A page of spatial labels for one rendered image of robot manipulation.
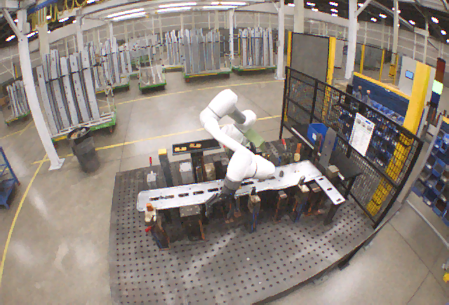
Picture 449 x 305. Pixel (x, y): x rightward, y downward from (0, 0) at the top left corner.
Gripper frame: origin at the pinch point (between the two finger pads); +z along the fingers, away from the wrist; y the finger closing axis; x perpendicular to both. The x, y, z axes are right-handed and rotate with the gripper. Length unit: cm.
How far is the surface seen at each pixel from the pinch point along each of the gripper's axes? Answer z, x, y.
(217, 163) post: -14.7, -44.0, -5.8
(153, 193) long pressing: 15, -34, 34
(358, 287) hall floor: 55, 57, -159
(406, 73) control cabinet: -373, -217, -605
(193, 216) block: 8.4, -6.9, 11.5
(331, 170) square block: -41, -8, -81
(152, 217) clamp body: 15.5, -7.7, 35.0
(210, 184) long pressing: -2.0, -32.6, -2.4
